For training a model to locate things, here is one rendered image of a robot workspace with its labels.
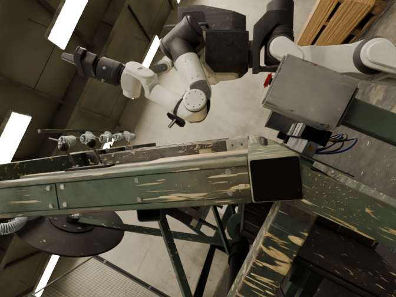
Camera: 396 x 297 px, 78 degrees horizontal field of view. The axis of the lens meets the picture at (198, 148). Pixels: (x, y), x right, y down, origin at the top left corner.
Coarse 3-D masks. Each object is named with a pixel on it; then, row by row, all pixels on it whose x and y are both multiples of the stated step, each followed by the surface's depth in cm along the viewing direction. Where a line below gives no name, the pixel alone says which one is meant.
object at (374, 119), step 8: (352, 104) 56; (360, 104) 56; (368, 104) 55; (352, 112) 56; (360, 112) 56; (368, 112) 55; (376, 112) 55; (384, 112) 55; (392, 112) 55; (344, 120) 57; (352, 120) 56; (360, 120) 56; (368, 120) 56; (376, 120) 55; (384, 120) 55; (392, 120) 55; (352, 128) 60; (360, 128) 56; (368, 128) 56; (376, 128) 55; (384, 128) 55; (392, 128) 55; (376, 136) 57; (384, 136) 55; (392, 136) 55; (392, 144) 59
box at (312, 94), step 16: (288, 64) 55; (304, 64) 55; (272, 80) 57; (288, 80) 56; (304, 80) 55; (320, 80) 54; (336, 80) 54; (352, 80) 53; (272, 96) 57; (288, 96) 56; (304, 96) 55; (320, 96) 54; (336, 96) 54; (352, 96) 55; (288, 112) 57; (304, 112) 55; (320, 112) 55; (336, 112) 54; (320, 128) 62
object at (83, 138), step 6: (42, 132) 136; (48, 132) 140; (54, 132) 144; (60, 132) 148; (66, 132) 153; (72, 132) 159; (78, 132) 166; (60, 138) 141; (66, 138) 141; (72, 138) 146; (84, 138) 166; (102, 138) 184; (108, 138) 182; (114, 138) 199; (120, 138) 202; (126, 138) 218; (132, 138) 220; (72, 144) 146
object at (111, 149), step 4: (100, 132) 190; (104, 132) 192; (108, 132) 191; (112, 136) 189; (112, 140) 191; (212, 140) 175; (216, 140) 170; (180, 144) 176; (184, 144) 175; (100, 148) 187; (104, 148) 186; (108, 148) 185; (112, 148) 187; (116, 148) 190; (144, 148) 182; (148, 148) 181; (108, 152) 188; (112, 152) 188; (116, 152) 186
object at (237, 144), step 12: (84, 132) 168; (192, 144) 150; (204, 144) 148; (216, 144) 147; (228, 144) 145; (240, 144) 144; (96, 156) 164; (108, 156) 162; (120, 156) 160; (132, 156) 159; (144, 156) 157; (156, 156) 155; (168, 156) 154
